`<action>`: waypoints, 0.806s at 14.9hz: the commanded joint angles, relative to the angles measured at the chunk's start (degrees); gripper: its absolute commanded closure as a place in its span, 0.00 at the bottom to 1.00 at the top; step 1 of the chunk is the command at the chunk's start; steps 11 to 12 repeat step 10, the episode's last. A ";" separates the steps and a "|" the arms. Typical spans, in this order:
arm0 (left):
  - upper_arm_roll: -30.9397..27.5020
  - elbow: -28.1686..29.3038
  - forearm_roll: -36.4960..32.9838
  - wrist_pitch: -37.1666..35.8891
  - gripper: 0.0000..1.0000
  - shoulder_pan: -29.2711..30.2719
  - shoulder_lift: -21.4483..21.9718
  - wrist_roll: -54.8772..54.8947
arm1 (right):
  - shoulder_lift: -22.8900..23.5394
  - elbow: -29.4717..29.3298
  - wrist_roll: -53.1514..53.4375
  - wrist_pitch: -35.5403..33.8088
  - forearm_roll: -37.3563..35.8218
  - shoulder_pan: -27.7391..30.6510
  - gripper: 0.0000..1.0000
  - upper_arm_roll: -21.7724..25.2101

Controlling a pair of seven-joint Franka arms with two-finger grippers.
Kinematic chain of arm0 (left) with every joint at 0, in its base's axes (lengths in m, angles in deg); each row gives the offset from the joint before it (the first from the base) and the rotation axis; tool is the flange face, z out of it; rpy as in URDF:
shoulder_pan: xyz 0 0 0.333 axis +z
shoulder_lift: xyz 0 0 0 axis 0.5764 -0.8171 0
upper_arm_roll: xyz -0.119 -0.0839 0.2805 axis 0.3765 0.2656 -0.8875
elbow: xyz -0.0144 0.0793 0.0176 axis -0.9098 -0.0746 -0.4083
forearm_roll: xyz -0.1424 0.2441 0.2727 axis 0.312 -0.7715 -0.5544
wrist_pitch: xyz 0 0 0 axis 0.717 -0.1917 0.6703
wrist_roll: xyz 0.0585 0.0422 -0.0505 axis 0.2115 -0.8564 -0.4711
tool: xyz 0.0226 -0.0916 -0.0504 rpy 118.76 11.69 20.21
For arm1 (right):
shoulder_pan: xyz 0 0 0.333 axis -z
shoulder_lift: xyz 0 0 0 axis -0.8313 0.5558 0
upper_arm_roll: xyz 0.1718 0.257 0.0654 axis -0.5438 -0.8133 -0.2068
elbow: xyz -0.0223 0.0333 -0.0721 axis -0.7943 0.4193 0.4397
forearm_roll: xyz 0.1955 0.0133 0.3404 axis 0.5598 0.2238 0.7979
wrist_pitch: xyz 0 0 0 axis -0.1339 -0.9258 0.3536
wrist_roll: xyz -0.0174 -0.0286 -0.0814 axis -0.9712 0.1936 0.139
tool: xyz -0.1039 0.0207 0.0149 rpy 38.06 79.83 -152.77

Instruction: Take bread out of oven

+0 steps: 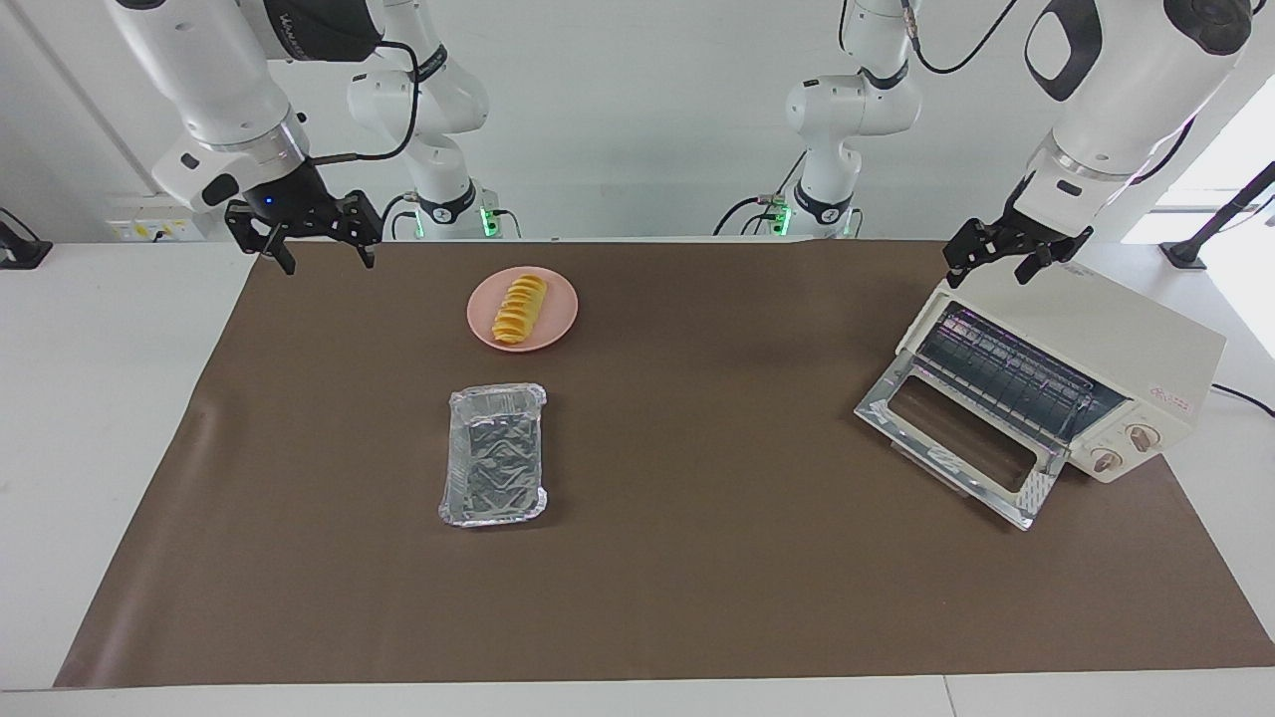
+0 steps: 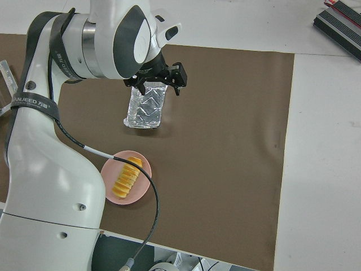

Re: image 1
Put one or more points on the pink round plate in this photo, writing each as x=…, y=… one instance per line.
x=558, y=314

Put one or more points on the golden bread loaf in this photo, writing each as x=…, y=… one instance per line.
x=520, y=309

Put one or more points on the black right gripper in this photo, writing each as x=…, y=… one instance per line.
x=294, y=204

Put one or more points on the black table clamp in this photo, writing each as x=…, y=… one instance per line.
x=20, y=251

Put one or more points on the white power strip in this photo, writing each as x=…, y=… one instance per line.
x=149, y=224

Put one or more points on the aluminium foil tray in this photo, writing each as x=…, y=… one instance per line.
x=493, y=458

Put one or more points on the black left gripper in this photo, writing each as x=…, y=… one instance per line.
x=1016, y=237

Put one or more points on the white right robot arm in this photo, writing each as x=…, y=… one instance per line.
x=209, y=80

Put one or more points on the black stand with pole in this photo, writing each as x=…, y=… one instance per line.
x=1185, y=251

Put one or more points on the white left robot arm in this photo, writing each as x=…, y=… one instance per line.
x=1126, y=90

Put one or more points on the brown table mat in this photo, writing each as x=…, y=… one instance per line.
x=697, y=578

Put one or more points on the cream toaster oven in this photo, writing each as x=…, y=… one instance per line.
x=1116, y=329

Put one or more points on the glass oven door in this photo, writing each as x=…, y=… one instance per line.
x=961, y=438

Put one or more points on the cream oven knob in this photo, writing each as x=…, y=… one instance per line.
x=1106, y=461
x=1143, y=437

